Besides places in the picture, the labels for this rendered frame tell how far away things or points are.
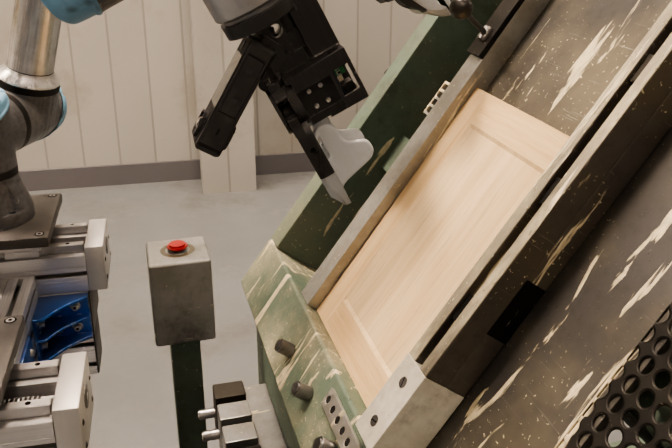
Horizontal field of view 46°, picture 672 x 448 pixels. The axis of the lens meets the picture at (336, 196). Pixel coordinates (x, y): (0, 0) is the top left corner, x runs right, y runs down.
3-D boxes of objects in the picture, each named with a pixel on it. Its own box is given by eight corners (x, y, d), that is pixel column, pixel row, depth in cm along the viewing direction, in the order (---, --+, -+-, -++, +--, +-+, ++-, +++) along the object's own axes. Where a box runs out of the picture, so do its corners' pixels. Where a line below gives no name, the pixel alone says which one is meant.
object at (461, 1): (474, 41, 138) (440, 8, 127) (487, 22, 137) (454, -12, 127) (490, 50, 136) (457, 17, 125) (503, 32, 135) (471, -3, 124)
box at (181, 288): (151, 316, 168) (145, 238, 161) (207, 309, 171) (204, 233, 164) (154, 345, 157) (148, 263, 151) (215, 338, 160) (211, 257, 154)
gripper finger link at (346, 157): (397, 189, 77) (354, 110, 73) (344, 220, 77) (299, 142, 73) (388, 179, 80) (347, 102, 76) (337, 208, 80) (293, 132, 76)
